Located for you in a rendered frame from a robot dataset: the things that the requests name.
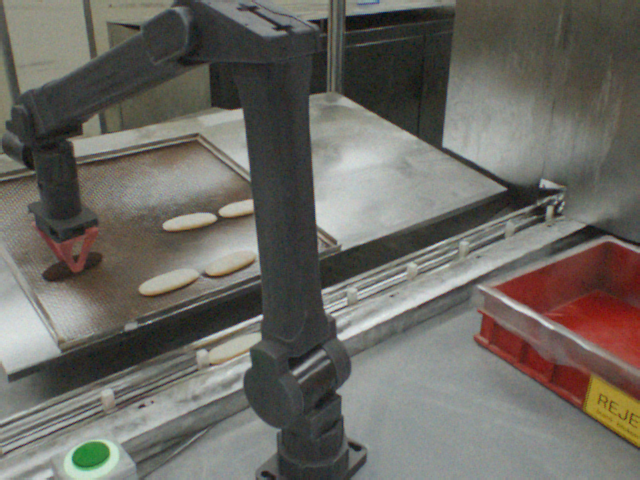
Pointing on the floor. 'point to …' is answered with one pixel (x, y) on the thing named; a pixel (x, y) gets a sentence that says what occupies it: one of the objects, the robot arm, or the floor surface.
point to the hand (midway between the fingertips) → (70, 261)
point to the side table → (436, 415)
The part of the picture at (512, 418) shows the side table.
